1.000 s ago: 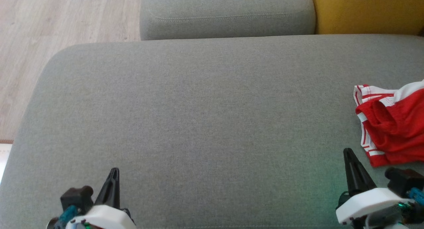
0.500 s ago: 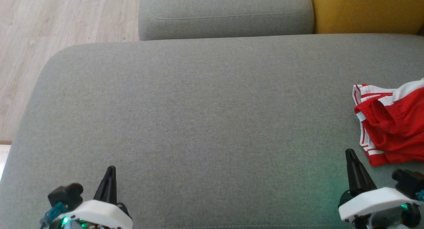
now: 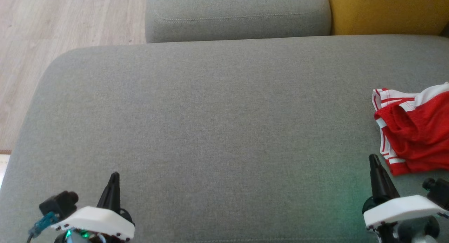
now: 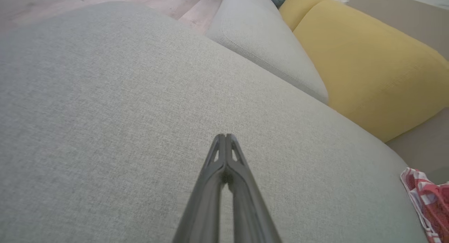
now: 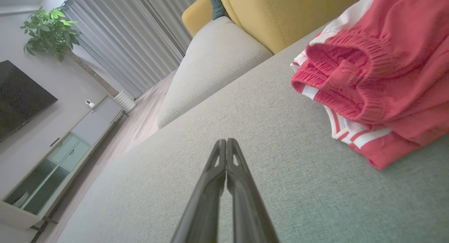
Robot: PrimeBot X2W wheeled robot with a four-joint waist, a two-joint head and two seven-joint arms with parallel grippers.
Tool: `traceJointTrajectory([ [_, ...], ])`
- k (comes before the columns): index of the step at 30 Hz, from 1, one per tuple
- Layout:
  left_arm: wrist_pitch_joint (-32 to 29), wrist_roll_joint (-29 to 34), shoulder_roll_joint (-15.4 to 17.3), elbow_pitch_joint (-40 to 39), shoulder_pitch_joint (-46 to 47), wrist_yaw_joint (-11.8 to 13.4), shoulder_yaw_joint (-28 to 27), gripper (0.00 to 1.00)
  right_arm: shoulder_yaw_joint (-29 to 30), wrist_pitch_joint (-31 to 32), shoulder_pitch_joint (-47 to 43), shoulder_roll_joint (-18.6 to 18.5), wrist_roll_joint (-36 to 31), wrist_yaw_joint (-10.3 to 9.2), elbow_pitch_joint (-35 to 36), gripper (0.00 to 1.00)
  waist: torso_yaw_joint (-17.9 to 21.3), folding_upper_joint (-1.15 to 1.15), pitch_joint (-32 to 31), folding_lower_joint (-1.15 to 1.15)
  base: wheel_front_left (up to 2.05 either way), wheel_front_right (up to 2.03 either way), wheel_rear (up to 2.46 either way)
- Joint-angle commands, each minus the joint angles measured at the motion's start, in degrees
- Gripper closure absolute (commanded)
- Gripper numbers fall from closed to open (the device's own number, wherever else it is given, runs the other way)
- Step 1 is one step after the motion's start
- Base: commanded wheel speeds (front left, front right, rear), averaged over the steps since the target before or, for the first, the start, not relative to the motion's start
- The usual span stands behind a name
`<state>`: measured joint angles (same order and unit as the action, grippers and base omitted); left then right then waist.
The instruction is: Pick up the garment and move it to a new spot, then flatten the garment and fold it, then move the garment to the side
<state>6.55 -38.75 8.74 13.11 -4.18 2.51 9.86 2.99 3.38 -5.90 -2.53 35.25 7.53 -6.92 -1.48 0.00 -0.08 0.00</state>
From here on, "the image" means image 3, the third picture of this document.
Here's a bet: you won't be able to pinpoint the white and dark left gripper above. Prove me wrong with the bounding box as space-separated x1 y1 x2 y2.
51 172 136 243

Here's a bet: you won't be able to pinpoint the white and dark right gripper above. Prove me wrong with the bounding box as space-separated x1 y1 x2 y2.
362 154 448 243

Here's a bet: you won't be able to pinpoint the red shorts with white trim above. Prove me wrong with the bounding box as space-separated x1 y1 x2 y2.
375 82 449 176

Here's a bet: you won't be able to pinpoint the mustard yellow cushion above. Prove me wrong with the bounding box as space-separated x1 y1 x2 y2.
326 0 449 37

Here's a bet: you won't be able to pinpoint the grey sofa back cushion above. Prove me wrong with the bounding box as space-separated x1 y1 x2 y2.
145 0 332 44

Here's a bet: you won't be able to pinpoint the teal left camera connector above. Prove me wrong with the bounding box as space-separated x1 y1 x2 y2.
27 211 59 243

